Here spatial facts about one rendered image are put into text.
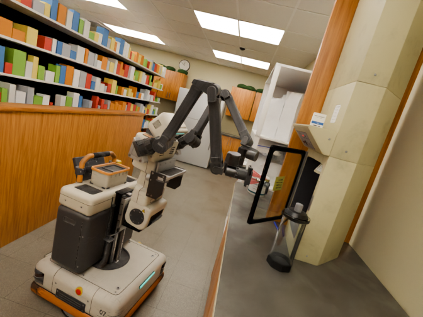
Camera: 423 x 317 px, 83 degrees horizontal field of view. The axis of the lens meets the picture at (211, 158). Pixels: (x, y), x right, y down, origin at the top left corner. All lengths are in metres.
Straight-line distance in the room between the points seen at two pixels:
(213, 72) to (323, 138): 5.83
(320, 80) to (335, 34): 0.23
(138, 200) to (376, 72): 1.34
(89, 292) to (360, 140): 1.63
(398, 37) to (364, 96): 0.23
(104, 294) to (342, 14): 2.00
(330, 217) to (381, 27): 0.74
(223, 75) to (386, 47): 5.74
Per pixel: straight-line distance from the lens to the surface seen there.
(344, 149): 1.09
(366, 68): 1.12
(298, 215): 0.97
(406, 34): 1.19
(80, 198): 1.61
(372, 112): 1.12
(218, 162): 1.19
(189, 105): 1.17
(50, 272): 1.93
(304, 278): 1.10
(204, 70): 6.78
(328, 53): 1.48
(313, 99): 1.43
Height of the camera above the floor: 1.47
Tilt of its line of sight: 11 degrees down
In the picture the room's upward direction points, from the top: 15 degrees clockwise
